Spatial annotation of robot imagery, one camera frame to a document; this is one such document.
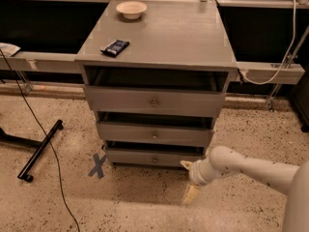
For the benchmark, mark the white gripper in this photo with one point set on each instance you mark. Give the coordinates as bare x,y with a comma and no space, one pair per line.
195,175

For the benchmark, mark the grey bottom drawer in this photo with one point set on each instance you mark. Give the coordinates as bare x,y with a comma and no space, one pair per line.
151,154

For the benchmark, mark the grey drawer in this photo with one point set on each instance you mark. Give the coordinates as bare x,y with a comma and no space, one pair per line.
156,91
155,129
151,154

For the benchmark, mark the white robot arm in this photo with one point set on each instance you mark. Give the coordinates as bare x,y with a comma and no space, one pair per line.
290,180

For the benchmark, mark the grey middle drawer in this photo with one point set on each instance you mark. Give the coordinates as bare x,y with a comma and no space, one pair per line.
155,129

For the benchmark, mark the grey drawer cabinet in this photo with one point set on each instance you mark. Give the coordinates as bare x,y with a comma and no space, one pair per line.
169,35

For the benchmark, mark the grey top drawer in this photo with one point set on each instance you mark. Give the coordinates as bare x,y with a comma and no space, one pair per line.
156,91

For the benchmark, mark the blue tape cross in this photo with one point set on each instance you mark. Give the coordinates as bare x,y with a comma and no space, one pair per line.
97,169

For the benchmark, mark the dark cabinet at right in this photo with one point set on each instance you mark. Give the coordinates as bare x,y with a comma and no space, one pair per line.
300,100

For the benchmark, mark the dark blue snack packet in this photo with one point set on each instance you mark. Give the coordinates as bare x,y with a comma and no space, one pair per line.
114,48

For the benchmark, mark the black stand base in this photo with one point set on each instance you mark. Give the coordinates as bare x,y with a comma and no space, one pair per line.
38,145

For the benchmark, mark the white ceramic bowl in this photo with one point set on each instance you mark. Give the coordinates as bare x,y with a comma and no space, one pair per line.
131,9

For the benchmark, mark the white paper sheet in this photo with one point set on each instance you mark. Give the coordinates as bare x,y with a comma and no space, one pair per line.
9,49

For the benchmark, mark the grey metal rail frame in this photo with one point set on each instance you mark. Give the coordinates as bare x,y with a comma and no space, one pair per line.
51,33

